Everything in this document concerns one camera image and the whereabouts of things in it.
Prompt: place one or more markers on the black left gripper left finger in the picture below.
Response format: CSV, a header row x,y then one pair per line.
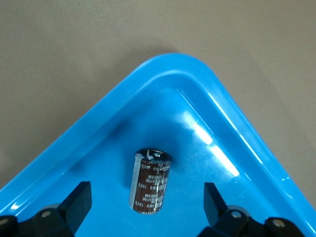
x,y
59,219

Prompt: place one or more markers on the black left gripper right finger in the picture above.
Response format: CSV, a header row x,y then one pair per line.
x,y
227,224

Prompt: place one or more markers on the blue plastic tray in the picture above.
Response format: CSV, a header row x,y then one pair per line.
x,y
197,98

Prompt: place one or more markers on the brown cylindrical capacitor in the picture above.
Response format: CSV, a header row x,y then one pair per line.
x,y
150,182

